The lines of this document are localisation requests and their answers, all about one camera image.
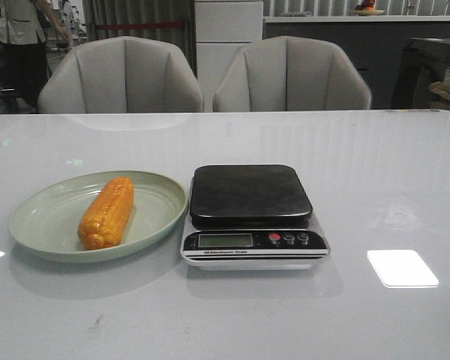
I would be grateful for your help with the dark grey sideboard counter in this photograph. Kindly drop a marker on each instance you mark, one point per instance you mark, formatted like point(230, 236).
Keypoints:
point(373, 43)

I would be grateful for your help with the person in white shirt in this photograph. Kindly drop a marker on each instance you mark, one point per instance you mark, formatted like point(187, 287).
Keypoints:
point(24, 45)

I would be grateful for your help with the dark glossy side furniture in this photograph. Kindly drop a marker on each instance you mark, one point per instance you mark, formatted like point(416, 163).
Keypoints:
point(423, 61)

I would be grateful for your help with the fruit bowl on counter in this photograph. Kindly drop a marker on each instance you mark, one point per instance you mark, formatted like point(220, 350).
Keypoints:
point(366, 8)

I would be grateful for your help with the left grey armchair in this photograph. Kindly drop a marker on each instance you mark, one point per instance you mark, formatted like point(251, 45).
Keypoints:
point(122, 75)

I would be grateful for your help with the red barrier belt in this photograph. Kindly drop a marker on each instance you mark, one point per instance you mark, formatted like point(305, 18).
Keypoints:
point(140, 26)

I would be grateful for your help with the orange corn cob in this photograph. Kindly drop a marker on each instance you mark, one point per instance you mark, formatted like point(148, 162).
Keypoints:
point(104, 221)

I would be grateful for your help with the black silver kitchen scale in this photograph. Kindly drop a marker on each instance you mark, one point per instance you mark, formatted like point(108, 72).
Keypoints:
point(251, 217)

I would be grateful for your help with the right grey armchair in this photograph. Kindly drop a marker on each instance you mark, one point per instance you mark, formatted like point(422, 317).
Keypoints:
point(291, 74)

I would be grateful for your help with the light green plate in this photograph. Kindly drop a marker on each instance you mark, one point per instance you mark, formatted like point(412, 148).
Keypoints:
point(46, 223)

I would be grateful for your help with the white drawer cabinet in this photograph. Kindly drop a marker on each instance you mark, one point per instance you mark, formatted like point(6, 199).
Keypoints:
point(221, 27)

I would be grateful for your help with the grey armchair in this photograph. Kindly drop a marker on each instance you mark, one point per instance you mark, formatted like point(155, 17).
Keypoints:
point(291, 74)
point(122, 75)

